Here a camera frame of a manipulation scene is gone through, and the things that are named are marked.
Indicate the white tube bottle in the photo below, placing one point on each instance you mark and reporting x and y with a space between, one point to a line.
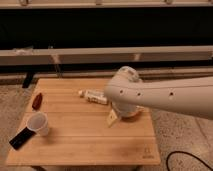
93 96

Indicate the orange bowl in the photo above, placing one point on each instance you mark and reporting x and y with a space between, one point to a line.
141 110

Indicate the dark red small object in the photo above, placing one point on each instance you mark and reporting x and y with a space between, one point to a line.
37 101

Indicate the long grey shelf beam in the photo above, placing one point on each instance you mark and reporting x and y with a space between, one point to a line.
30 56

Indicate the white plastic cup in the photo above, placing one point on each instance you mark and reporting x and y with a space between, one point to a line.
38 123

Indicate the black phone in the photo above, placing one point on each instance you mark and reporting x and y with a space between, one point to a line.
21 138

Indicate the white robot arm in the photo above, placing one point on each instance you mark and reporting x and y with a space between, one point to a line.
126 90

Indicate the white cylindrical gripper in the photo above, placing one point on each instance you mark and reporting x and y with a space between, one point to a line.
126 109

